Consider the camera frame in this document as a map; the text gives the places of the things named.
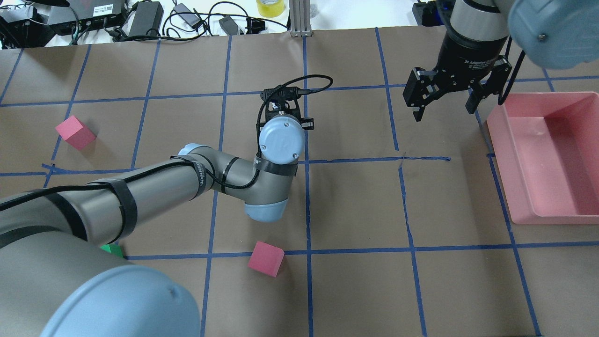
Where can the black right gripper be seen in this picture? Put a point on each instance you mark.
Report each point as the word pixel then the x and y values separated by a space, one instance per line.
pixel 468 57

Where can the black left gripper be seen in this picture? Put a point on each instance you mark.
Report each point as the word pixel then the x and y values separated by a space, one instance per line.
pixel 306 124

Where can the pink cube near left arm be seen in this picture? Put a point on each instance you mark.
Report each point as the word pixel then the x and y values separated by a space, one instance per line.
pixel 75 133

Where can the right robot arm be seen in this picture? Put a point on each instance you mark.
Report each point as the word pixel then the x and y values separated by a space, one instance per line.
pixel 553 34

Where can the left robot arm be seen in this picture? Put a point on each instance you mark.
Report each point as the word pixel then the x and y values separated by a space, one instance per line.
pixel 56 281

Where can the black power adapter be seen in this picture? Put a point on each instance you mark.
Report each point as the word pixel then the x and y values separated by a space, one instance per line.
pixel 230 27

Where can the yellow tape roll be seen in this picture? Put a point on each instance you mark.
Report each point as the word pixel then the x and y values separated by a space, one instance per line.
pixel 270 8

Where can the pink plastic bin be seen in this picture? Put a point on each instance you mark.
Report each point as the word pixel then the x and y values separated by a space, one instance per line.
pixel 547 151

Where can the pink cube front centre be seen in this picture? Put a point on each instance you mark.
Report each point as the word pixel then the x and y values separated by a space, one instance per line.
pixel 266 259

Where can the black power brick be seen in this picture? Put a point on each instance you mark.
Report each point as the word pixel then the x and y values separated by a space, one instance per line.
pixel 147 16

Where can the green cube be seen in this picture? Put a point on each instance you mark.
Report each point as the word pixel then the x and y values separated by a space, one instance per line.
pixel 113 249

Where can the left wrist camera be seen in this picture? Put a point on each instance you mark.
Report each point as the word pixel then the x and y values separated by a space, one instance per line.
pixel 281 94

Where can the aluminium frame post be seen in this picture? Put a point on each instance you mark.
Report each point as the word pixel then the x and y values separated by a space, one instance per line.
pixel 300 18

